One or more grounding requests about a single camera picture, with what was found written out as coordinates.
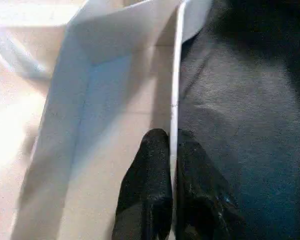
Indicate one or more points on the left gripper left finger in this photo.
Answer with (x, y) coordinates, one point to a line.
(147, 187)

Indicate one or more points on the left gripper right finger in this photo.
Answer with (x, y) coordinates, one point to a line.
(202, 200)

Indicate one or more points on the white plastic table top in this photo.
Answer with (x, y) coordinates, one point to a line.
(65, 100)

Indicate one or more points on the black shiny mat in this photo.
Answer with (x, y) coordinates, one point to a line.
(240, 112)

